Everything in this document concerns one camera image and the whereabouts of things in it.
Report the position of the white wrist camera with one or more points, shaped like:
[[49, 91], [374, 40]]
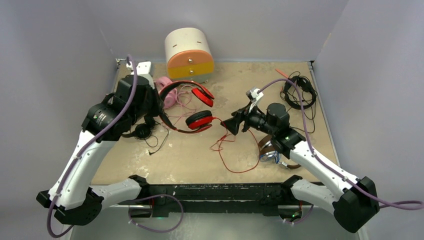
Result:
[[143, 69], [254, 95]]

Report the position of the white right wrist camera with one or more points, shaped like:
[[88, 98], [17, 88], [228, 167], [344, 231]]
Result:
[[254, 95]]

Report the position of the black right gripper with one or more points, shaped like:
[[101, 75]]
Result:
[[233, 124]]

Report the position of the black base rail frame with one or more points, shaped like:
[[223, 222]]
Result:
[[267, 198]]

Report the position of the orange pencil stick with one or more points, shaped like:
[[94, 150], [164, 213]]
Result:
[[282, 73]]

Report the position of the cream orange yellow drawer box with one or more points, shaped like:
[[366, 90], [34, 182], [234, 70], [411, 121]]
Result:
[[188, 56]]

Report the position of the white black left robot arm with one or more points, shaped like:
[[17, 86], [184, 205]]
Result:
[[73, 200]]

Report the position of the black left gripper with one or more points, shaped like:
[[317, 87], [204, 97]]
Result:
[[158, 104]]

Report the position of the black headphones left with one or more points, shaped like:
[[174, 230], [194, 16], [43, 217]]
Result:
[[142, 131]]

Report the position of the brown leather silver headphones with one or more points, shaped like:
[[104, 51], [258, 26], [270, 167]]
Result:
[[265, 146]]

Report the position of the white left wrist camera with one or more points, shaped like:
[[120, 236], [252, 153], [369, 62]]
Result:
[[143, 69]]

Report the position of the red black headphones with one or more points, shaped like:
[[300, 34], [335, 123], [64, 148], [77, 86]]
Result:
[[199, 121]]

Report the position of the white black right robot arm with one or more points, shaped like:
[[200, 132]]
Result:
[[351, 200]]

